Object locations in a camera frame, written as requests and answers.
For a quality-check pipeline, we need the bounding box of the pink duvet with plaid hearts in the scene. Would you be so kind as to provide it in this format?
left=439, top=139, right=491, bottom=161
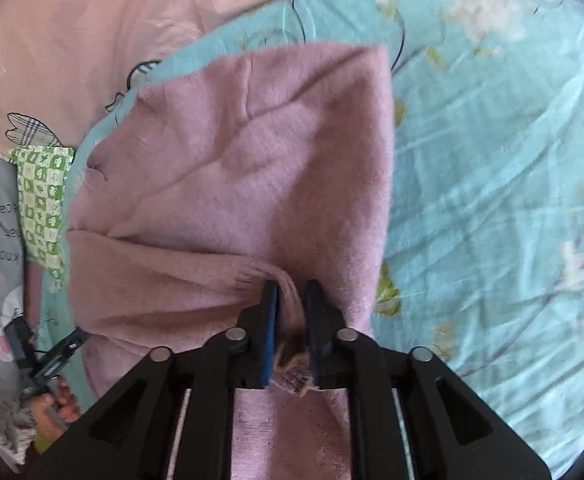
left=0, top=0, right=568, bottom=171

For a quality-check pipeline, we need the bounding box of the teal floral bedsheet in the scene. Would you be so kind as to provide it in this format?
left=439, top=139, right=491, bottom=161
left=36, top=0, right=584, bottom=478

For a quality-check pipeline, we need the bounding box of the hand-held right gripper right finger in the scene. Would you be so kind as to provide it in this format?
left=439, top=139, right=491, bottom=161
left=304, top=280, right=553, bottom=480

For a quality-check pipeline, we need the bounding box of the green checkered pillow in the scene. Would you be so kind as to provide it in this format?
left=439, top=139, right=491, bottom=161
left=10, top=145, right=76, bottom=282

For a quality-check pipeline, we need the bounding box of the pink knit sweater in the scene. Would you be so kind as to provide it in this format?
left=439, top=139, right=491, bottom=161
left=66, top=42, right=397, bottom=480

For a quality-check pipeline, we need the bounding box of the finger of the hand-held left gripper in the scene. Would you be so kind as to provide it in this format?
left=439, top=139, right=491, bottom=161
left=30, top=327, right=91, bottom=377

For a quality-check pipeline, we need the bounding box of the person's left hand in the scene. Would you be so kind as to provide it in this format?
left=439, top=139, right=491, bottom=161
left=22, top=376, right=82, bottom=432

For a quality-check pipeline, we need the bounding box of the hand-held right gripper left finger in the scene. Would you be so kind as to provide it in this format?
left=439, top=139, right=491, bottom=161
left=26, top=280, right=280, bottom=480

